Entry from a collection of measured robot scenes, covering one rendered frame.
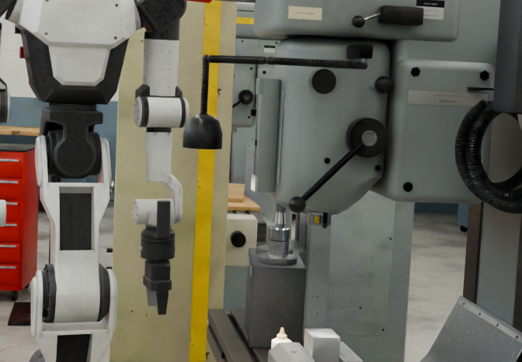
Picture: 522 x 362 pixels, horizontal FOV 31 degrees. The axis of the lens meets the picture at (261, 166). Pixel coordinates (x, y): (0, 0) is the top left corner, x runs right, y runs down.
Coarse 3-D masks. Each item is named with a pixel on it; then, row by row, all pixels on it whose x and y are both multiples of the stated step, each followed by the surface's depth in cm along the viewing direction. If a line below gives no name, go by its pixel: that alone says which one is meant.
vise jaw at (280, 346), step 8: (280, 344) 174; (288, 344) 174; (296, 344) 174; (272, 352) 174; (280, 352) 171; (288, 352) 169; (296, 352) 170; (304, 352) 170; (272, 360) 172; (280, 360) 168; (288, 360) 166; (296, 360) 164; (304, 360) 165; (312, 360) 165
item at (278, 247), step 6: (270, 234) 211; (276, 234) 210; (282, 234) 210; (288, 234) 211; (270, 240) 211; (276, 240) 210; (282, 240) 210; (288, 240) 212; (270, 246) 211; (276, 246) 211; (282, 246) 211; (288, 246) 212; (270, 252) 211; (276, 252) 211; (282, 252) 211
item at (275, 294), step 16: (256, 256) 218; (288, 256) 213; (256, 272) 207; (272, 272) 207; (288, 272) 207; (304, 272) 208; (256, 288) 207; (272, 288) 208; (288, 288) 208; (304, 288) 208; (256, 304) 208; (272, 304) 208; (288, 304) 208; (256, 320) 208; (272, 320) 208; (288, 320) 208; (256, 336) 208; (272, 336) 209; (288, 336) 209
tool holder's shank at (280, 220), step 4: (276, 204) 211; (276, 208) 211; (280, 208) 211; (284, 208) 211; (276, 212) 211; (280, 212) 211; (284, 212) 211; (276, 216) 211; (280, 216) 211; (284, 216) 211; (276, 220) 211; (280, 220) 211; (284, 220) 211; (276, 224) 212; (280, 224) 211; (284, 224) 212
